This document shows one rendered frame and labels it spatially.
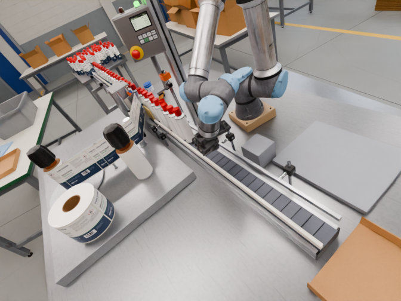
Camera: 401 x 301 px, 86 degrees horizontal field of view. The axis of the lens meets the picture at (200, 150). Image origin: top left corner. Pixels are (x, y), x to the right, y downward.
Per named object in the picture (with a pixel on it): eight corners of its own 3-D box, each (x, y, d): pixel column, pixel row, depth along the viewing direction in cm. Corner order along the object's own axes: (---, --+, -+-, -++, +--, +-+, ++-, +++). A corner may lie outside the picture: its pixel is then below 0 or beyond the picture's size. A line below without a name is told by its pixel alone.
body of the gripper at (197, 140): (191, 144, 88) (190, 130, 77) (207, 132, 90) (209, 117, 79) (203, 157, 86) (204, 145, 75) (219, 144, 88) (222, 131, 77)
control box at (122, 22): (138, 55, 108) (116, 14, 96) (169, 44, 105) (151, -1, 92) (134, 64, 101) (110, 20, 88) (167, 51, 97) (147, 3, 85)
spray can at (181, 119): (185, 140, 115) (169, 108, 102) (193, 135, 116) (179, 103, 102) (188, 145, 111) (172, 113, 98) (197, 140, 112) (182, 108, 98)
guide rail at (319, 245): (154, 122, 135) (153, 119, 134) (156, 121, 135) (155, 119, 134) (320, 249, 59) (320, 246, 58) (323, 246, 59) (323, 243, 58)
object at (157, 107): (164, 129, 128) (148, 101, 115) (170, 124, 130) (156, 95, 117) (170, 131, 125) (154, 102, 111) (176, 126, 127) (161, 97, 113)
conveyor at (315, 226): (129, 104, 179) (126, 101, 177) (137, 99, 181) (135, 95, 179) (319, 256, 63) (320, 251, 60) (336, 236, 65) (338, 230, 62)
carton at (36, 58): (30, 71, 503) (17, 55, 478) (35, 65, 538) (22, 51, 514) (47, 63, 506) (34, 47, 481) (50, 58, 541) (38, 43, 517)
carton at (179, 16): (170, 27, 358) (160, 2, 334) (192, 15, 366) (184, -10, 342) (181, 28, 325) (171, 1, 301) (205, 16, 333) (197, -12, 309)
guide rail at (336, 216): (160, 108, 133) (160, 107, 133) (162, 107, 134) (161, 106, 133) (338, 222, 57) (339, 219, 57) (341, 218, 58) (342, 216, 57)
